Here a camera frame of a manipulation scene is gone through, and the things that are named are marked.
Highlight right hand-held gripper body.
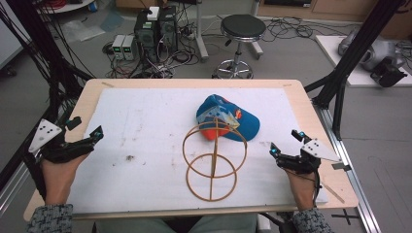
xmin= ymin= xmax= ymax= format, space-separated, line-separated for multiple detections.
xmin=275 ymin=138 xmax=342 ymax=176

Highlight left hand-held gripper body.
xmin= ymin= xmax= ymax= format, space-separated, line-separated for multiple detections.
xmin=28 ymin=118 xmax=95 ymax=164

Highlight blue and orange baseball cap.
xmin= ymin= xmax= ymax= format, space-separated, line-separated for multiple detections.
xmin=195 ymin=93 xmax=261 ymax=143

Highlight wooden ring hat stand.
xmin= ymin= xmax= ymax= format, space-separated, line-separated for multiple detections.
xmin=182 ymin=116 xmax=249 ymax=203

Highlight person's left hand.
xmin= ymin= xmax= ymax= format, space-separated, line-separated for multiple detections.
xmin=39 ymin=152 xmax=90 ymax=206

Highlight person's right hand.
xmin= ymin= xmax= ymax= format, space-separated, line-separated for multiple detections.
xmin=284 ymin=168 xmax=321 ymax=212

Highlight grey tape piece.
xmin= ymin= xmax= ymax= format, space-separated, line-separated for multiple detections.
xmin=330 ymin=162 xmax=353 ymax=173

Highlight white floor board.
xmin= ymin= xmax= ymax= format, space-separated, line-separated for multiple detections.
xmin=315 ymin=34 xmax=412 ymax=88

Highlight grey power supply unit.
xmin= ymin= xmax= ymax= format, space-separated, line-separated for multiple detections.
xmin=111 ymin=34 xmax=126 ymax=61
xmin=121 ymin=34 xmax=139 ymax=61

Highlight clear plastic sheet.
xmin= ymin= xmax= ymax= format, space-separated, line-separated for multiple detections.
xmin=60 ymin=18 xmax=107 ymax=44

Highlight person's legs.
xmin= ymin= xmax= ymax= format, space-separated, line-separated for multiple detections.
xmin=92 ymin=214 xmax=260 ymax=233

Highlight black device on board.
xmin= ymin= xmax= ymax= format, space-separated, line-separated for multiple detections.
xmin=369 ymin=56 xmax=409 ymax=88

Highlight black computer tower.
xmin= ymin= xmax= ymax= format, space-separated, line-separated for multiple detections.
xmin=133 ymin=10 xmax=162 ymax=63
xmin=157 ymin=5 xmax=179 ymax=54

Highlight black round stool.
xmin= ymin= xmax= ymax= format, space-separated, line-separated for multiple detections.
xmin=212 ymin=14 xmax=267 ymax=80

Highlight white box on tower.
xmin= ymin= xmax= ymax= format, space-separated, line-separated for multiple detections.
xmin=147 ymin=6 xmax=160 ymax=21

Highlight grey desk leg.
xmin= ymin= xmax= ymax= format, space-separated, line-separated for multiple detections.
xmin=193 ymin=0 xmax=211 ymax=63

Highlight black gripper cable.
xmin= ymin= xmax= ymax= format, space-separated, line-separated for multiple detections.
xmin=312 ymin=169 xmax=323 ymax=209

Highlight aluminium rail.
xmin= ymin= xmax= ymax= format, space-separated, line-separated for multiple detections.
xmin=311 ymin=99 xmax=384 ymax=233

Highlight black frame with cables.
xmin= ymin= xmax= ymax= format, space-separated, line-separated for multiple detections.
xmin=0 ymin=0 xmax=95 ymax=195

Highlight black metal frame strut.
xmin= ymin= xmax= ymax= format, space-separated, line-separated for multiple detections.
xmin=303 ymin=0 xmax=407 ymax=141

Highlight tangle of floor cables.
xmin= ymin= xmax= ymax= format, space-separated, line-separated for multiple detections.
xmin=102 ymin=18 xmax=203 ymax=80

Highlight loose black floor cables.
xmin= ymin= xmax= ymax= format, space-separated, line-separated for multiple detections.
xmin=260 ymin=15 xmax=354 ymax=44

